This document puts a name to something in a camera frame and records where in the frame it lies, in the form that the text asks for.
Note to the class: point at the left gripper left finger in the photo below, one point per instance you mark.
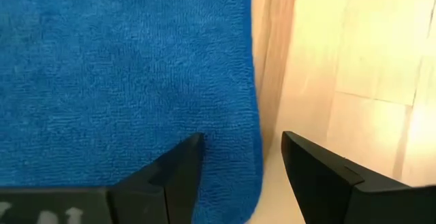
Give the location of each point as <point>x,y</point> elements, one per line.
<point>170,183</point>

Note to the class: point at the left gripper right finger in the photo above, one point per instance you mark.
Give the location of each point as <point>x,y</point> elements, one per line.
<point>323,183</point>

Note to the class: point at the blue microfiber towel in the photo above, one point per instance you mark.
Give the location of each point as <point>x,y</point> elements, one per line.
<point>102,64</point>

